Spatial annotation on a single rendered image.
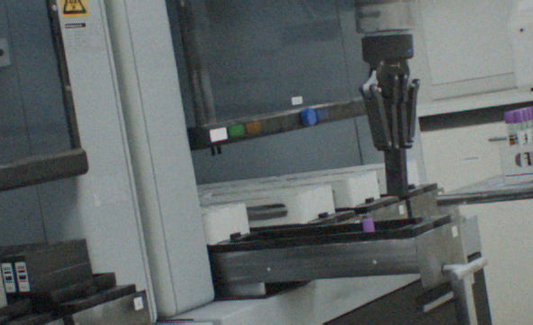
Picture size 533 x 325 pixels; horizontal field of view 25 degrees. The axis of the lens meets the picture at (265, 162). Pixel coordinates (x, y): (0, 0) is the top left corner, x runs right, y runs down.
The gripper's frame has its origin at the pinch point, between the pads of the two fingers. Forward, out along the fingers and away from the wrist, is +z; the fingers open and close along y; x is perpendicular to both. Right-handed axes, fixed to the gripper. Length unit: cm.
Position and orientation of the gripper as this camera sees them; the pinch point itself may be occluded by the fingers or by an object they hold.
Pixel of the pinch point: (396, 171)
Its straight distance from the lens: 181.2
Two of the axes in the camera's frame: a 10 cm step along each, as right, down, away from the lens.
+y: -6.4, 1.2, -7.6
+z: 0.8, 9.9, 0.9
